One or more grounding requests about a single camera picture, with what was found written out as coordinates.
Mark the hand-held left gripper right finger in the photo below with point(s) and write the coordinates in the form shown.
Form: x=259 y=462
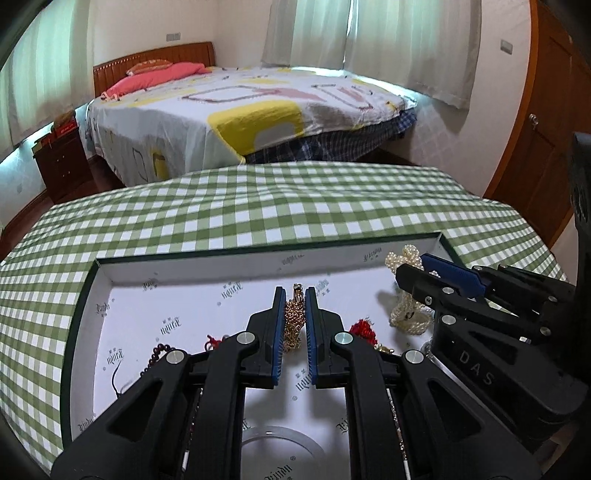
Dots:
x=310 y=332

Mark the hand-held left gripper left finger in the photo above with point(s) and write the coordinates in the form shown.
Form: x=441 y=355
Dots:
x=278 y=332

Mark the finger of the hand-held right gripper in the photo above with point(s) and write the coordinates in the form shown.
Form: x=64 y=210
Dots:
x=455 y=272
x=415 y=281

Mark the small red tassel gold charm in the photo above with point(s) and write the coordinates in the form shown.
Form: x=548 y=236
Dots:
x=362 y=330

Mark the red knot charm with bell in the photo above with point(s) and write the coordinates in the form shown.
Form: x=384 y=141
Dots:
x=214 y=343

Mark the green jewelry tray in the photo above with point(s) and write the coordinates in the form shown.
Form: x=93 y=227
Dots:
x=184 y=300

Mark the pale jade bangle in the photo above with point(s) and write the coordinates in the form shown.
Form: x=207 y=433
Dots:
x=281 y=433

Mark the green checkered tablecloth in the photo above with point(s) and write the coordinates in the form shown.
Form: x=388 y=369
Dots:
x=231 y=207

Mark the plaid bed sheet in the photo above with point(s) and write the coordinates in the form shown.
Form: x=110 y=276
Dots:
x=346 y=143

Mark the wooden door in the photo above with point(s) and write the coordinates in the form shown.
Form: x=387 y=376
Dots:
x=549 y=115

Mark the long white curtain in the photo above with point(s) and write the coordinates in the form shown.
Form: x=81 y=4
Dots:
x=415 y=46

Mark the bed with patterned cover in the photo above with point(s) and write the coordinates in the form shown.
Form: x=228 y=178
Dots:
x=184 y=120

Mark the dark wooden nightstand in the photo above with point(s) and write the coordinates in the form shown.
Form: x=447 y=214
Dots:
x=62 y=168

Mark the narrow white curtain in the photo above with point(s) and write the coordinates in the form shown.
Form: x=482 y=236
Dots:
x=304 y=32

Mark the pink pillow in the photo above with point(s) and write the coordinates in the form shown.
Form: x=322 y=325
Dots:
x=152 y=78

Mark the small patterned pillow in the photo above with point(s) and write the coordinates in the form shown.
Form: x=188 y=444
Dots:
x=147 y=67

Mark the red box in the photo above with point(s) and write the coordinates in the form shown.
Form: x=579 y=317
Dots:
x=64 y=127

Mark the small stack of books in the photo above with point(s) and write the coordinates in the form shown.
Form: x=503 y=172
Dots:
x=41 y=145

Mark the wooden headboard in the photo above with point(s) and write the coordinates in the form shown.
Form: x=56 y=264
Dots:
x=120 y=64

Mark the wide white curtain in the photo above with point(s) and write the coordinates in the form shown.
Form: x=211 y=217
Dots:
x=37 y=69

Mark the white wall switch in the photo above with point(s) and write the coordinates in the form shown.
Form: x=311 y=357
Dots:
x=507 y=46

